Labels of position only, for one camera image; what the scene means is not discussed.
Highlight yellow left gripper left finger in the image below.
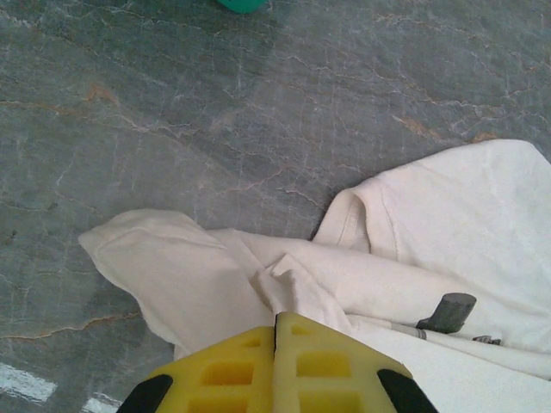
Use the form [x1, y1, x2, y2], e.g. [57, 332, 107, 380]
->
[121, 312, 277, 413]

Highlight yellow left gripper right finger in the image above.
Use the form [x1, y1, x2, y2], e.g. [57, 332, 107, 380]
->
[275, 311, 440, 413]

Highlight cream t-shirt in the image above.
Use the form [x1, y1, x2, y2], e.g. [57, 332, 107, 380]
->
[78, 139, 551, 413]

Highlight teal plastic laundry basket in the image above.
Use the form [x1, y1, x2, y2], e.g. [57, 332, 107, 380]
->
[214, 0, 268, 14]

